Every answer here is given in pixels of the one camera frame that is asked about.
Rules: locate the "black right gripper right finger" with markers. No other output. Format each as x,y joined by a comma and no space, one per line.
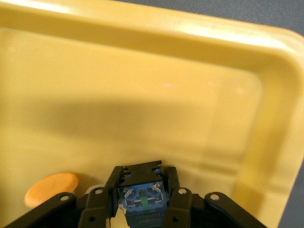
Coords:
183,209

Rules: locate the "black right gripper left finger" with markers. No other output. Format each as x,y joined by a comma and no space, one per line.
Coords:
95,206

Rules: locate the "yellow push button blue base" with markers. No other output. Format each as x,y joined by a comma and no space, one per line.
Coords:
140,199
52,187

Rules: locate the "yellow plastic tray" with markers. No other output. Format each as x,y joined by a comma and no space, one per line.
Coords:
142,95

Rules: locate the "dark grey table mat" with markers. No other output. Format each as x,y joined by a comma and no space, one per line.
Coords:
261,12

